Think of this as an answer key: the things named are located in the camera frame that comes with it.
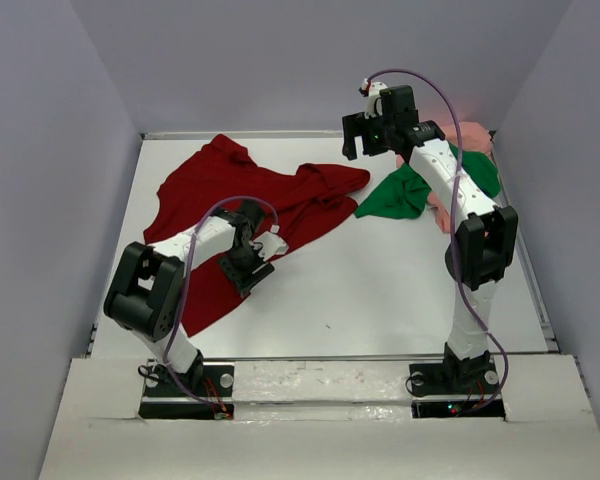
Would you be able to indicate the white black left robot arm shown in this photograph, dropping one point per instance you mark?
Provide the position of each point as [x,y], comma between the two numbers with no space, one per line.
[148,290]

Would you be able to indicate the white front cover board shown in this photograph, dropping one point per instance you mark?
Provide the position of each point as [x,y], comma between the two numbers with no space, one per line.
[325,420]

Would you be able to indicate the aluminium left table rail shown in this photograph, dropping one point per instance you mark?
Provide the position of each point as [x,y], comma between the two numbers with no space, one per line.
[91,339]

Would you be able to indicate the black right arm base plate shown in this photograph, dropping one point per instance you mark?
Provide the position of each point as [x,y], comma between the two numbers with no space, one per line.
[439,394]

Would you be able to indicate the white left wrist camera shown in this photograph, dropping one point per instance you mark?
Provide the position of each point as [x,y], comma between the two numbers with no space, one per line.
[270,244]

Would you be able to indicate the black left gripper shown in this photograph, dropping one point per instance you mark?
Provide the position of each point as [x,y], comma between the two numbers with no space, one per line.
[244,280]

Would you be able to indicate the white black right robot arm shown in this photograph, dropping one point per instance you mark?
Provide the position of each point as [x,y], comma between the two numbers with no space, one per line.
[482,234]

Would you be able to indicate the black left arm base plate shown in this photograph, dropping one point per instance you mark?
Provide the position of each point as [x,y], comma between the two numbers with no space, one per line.
[206,395]

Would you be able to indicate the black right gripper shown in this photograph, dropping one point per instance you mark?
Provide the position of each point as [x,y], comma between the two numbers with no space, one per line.
[357,125]

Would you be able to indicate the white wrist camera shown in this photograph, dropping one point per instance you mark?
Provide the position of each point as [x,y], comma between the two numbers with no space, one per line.
[270,244]
[370,90]

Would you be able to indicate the pink t-shirt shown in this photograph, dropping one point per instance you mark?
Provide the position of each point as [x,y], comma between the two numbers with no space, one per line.
[475,138]

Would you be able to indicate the green t-shirt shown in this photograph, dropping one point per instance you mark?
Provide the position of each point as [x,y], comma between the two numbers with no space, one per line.
[404,194]

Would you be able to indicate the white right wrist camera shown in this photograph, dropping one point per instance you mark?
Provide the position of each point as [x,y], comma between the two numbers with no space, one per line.
[370,90]

